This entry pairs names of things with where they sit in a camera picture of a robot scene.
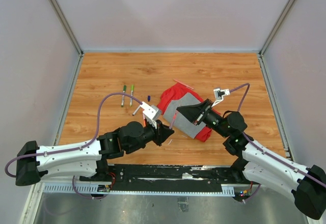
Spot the white slotted cable duct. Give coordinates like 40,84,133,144
43,183,235,197

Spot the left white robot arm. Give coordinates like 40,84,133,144
15,120,174,186

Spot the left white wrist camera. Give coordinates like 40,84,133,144
140,102,161,129

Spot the red and grey cloth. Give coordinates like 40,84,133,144
157,83,212,142

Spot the purple pen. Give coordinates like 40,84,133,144
169,115,175,129

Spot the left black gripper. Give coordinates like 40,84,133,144
126,119,175,152

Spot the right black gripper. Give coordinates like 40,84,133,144
177,98,230,138

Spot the white marker green end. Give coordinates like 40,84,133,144
129,87,134,107

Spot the orange white pen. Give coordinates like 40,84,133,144
121,92,125,107

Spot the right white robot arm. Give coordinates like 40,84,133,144
177,99,325,220

